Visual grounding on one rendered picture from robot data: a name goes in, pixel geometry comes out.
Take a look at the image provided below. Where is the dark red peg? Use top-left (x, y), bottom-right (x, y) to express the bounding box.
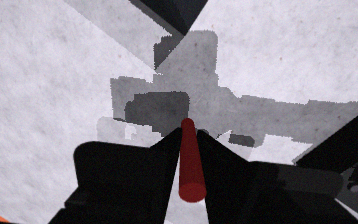
top-left (179, 118), bottom-right (207, 203)

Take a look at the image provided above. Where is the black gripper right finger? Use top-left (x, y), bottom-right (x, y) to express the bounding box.
top-left (196, 130), bottom-right (344, 224)

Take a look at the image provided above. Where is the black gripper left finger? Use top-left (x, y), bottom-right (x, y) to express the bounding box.
top-left (73, 127), bottom-right (183, 224)

